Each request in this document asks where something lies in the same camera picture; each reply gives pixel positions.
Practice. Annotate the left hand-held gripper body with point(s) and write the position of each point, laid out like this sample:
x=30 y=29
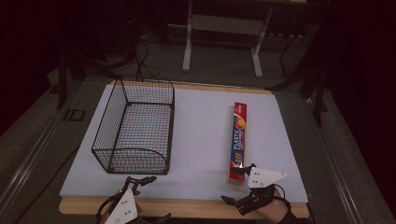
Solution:
x=124 y=207

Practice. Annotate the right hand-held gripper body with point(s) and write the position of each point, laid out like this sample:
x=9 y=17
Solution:
x=263 y=179

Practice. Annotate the red plastic wrap box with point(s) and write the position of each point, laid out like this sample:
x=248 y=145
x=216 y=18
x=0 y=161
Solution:
x=239 y=140

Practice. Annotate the person's left hand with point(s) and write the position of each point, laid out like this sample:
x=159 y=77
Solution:
x=139 y=210

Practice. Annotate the person's right hand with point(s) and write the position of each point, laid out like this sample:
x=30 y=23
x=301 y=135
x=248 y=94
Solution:
x=274 y=210

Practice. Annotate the person's black sleeve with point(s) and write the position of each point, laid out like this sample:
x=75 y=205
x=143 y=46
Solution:
x=291 y=217

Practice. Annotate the white table mat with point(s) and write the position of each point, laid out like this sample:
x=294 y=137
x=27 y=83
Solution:
x=202 y=130

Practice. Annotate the black metal stand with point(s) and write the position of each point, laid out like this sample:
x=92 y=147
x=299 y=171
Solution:
x=62 y=81
x=318 y=93

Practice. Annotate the grey metal floor rail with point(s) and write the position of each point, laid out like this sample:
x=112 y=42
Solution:
x=337 y=161
x=28 y=158

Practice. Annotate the black floor bracket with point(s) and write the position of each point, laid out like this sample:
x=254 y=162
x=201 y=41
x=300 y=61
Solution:
x=74 y=114

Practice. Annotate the white metal desk frame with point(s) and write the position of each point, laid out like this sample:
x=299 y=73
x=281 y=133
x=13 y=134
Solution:
x=224 y=25

